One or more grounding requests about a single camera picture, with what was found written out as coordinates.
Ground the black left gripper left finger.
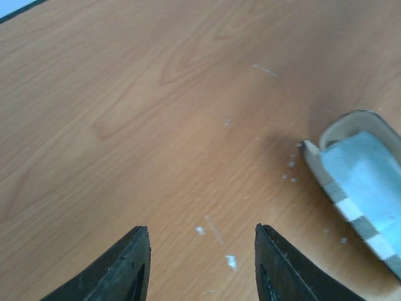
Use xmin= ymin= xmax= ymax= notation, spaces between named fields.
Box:
xmin=42 ymin=226 xmax=151 ymax=300

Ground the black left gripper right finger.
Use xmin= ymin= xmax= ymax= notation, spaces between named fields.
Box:
xmin=254 ymin=223 xmax=363 ymax=301

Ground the light blue cleaning cloth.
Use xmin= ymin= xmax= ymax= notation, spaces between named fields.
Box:
xmin=320 ymin=132 xmax=400 ymax=248

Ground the plaid glasses case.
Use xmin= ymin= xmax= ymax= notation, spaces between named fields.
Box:
xmin=300 ymin=110 xmax=400 ymax=278

